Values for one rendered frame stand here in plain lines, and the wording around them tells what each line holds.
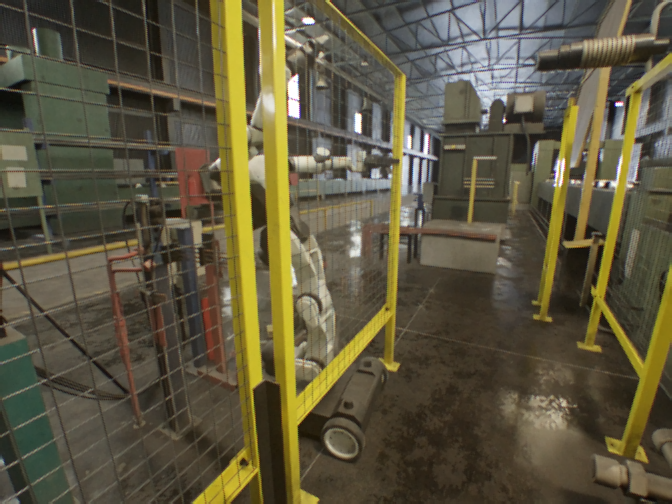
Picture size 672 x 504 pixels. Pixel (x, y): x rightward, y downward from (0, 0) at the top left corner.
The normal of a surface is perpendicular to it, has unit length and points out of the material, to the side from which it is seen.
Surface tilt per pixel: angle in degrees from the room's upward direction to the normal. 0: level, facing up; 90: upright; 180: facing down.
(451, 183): 90
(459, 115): 90
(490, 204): 90
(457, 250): 90
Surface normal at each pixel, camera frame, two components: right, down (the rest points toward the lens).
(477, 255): -0.47, 0.21
